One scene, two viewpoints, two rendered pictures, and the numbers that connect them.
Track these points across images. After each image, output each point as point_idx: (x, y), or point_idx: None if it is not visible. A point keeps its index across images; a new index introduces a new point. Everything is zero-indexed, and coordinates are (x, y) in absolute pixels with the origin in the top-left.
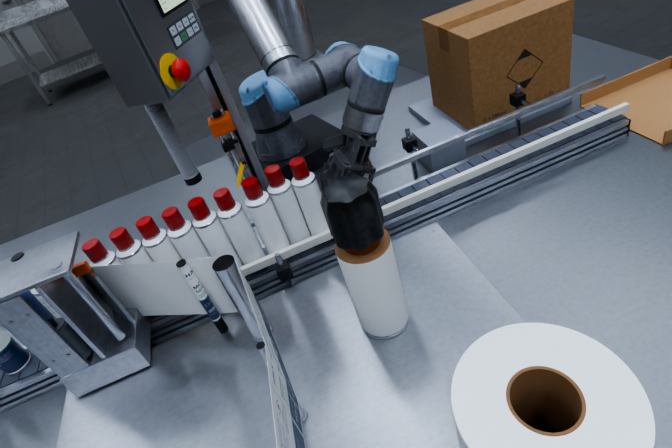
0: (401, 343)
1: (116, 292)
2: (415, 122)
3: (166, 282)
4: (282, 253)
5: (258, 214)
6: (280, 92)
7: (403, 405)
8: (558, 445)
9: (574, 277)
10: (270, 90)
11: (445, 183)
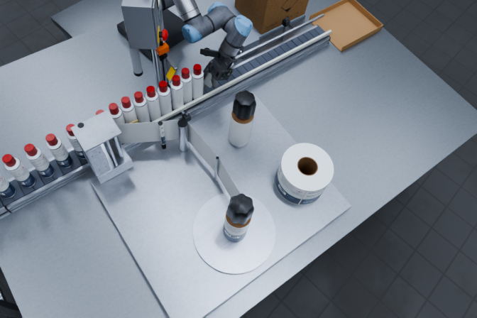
0: (248, 148)
1: None
2: None
3: (144, 130)
4: (183, 108)
5: (177, 92)
6: (196, 35)
7: (253, 171)
8: (311, 177)
9: (306, 116)
10: (191, 34)
11: (255, 71)
